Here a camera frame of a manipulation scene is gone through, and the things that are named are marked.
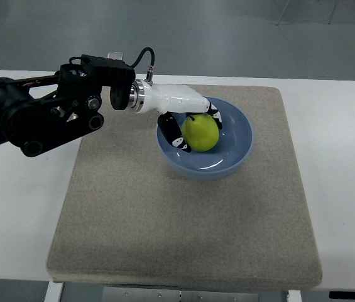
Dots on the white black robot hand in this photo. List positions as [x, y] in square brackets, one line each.
[174, 103]

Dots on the green pear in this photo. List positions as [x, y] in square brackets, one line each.
[200, 131]

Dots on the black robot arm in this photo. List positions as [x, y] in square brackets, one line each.
[39, 114]

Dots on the blue bowl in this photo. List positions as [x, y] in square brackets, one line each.
[234, 145]

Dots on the small metal floor box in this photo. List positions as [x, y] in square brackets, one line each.
[115, 55]

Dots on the grey felt mat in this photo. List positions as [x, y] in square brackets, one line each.
[129, 218]

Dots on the chair legs in background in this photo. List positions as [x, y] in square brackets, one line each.
[307, 11]

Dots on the white table frame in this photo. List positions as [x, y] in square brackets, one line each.
[54, 293]

